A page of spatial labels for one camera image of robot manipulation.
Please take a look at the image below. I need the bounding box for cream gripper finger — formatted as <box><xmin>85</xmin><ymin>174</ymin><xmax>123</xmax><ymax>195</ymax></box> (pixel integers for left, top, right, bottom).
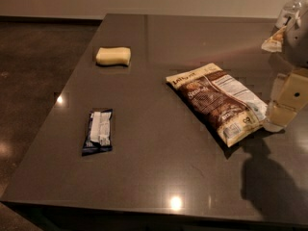
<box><xmin>263</xmin><ymin>68</ymin><xmax>308</xmax><ymax>133</ymax></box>

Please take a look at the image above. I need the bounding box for clear plastic bottle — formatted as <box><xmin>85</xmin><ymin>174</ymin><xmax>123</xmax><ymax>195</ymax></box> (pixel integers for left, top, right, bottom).
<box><xmin>275</xmin><ymin>0</ymin><xmax>304</xmax><ymax>29</ymax></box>

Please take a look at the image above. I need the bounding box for yellow sponge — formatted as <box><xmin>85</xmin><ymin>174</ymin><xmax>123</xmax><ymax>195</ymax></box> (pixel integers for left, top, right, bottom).
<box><xmin>95</xmin><ymin>47</ymin><xmax>131</xmax><ymax>65</ymax></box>

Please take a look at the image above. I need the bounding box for blue rxbar blueberry wrapper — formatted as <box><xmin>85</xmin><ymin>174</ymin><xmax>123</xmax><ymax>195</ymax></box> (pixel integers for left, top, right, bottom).
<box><xmin>82</xmin><ymin>109</ymin><xmax>113</xmax><ymax>156</ymax></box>

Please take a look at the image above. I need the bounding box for brown white snack bag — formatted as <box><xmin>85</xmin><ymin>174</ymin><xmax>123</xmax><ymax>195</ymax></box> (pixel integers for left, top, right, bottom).
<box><xmin>166</xmin><ymin>64</ymin><xmax>268</xmax><ymax>147</ymax></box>

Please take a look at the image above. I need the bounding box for crumpled white snack wrapper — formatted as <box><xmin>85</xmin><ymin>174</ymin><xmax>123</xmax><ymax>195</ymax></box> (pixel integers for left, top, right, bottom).
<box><xmin>261</xmin><ymin>26</ymin><xmax>286</xmax><ymax>53</ymax></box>

